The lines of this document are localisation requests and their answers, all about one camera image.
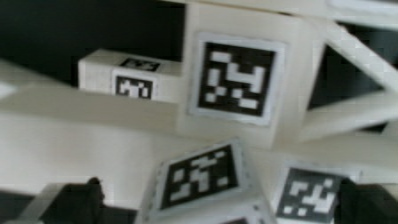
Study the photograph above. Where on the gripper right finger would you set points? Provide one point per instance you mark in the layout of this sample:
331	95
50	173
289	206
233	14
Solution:
367	203

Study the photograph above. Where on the white tagged cube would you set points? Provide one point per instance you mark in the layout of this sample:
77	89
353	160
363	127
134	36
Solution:
205	189

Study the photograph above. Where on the white chair leg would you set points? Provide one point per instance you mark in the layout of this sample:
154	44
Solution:
130	75

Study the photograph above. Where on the white chair seat part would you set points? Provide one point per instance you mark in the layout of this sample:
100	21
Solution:
75	135

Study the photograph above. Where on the white chair back part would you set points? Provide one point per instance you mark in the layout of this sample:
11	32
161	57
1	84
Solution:
257	42

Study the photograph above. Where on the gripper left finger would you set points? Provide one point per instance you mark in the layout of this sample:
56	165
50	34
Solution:
66	205

